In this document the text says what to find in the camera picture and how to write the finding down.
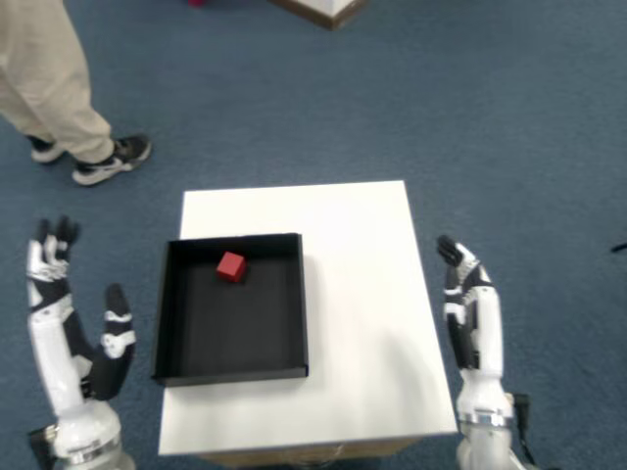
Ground black white sneaker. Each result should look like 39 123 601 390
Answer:
26 135 65 164
72 134 152 187

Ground black left wrist connector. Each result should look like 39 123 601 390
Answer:
27 425 60 470

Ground white square table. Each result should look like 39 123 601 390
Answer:
157 179 459 464

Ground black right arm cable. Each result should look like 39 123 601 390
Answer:
511 391 559 470

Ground beige trousers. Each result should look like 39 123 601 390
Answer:
0 0 115 164

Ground white wood-edged furniture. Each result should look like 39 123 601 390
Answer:
267 0 371 31

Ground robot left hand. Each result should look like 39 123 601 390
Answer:
26 214 138 464

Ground red cube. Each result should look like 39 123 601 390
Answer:
216 251 247 284

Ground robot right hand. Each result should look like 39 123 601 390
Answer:
435 234 515 425

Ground black open box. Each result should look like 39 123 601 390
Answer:
150 232 310 388

